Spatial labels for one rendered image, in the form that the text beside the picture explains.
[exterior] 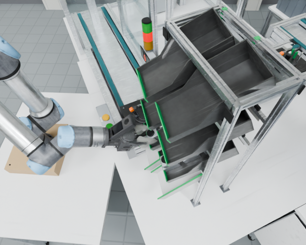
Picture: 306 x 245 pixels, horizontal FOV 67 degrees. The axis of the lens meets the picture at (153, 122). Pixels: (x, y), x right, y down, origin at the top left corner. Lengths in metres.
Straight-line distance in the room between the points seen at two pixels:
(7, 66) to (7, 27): 3.41
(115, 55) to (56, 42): 2.02
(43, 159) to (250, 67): 0.73
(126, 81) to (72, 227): 0.92
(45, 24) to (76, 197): 3.22
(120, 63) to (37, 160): 1.01
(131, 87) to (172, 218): 0.83
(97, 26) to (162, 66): 1.41
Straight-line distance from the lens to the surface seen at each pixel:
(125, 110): 1.36
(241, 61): 0.67
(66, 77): 3.12
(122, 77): 1.61
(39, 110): 1.20
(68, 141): 0.82
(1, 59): 0.97
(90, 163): 1.36
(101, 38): 1.97
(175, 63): 0.73
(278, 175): 1.40
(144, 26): 1.17
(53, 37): 3.83
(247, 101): 0.53
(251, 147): 0.87
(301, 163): 1.49
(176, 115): 0.64
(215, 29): 0.76
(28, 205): 1.41
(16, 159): 1.47
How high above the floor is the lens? 2.05
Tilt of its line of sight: 57 degrees down
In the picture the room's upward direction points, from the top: 5 degrees counter-clockwise
